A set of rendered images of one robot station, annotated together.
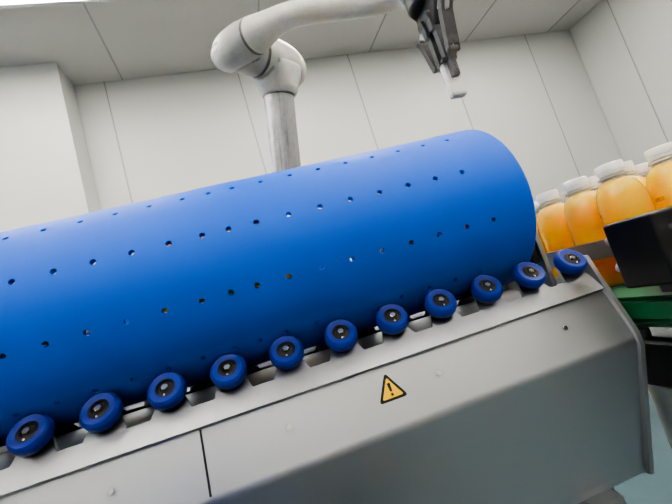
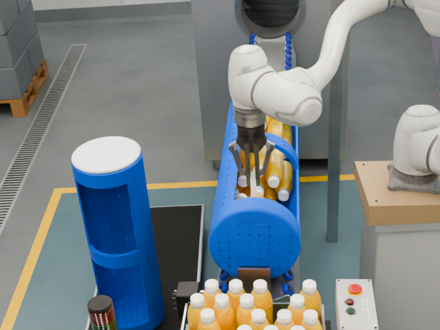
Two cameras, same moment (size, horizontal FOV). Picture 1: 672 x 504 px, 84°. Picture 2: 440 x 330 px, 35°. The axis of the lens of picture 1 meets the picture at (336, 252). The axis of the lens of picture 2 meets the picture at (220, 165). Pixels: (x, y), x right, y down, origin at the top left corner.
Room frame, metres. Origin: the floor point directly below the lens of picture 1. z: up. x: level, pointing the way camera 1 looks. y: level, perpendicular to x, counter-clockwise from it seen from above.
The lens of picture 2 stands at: (1.14, -1.91, 2.45)
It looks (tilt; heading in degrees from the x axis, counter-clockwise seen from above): 32 degrees down; 109
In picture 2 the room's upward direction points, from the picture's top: 4 degrees counter-clockwise
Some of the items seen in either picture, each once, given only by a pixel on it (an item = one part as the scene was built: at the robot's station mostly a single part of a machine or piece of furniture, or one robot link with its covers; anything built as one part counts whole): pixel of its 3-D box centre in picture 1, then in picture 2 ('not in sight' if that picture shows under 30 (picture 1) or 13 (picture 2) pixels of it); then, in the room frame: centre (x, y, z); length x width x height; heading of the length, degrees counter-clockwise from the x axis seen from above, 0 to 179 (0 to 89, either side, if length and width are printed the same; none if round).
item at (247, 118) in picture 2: not in sight; (250, 112); (0.70, -0.32, 1.58); 0.09 x 0.09 x 0.06
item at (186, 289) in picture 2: (657, 251); (190, 301); (0.50, -0.40, 0.95); 0.10 x 0.07 x 0.10; 12
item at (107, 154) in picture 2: not in sight; (106, 154); (-0.07, 0.26, 1.03); 0.28 x 0.28 x 0.01
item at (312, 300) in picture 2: not in sight; (309, 310); (0.87, -0.40, 0.99); 0.07 x 0.07 x 0.19
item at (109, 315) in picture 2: not in sight; (101, 311); (0.41, -0.77, 1.23); 0.06 x 0.06 x 0.04
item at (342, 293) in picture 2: not in sight; (355, 316); (1.01, -0.46, 1.05); 0.20 x 0.10 x 0.10; 102
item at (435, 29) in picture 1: (441, 35); (247, 158); (0.68, -0.32, 1.44); 0.04 x 0.01 x 0.11; 102
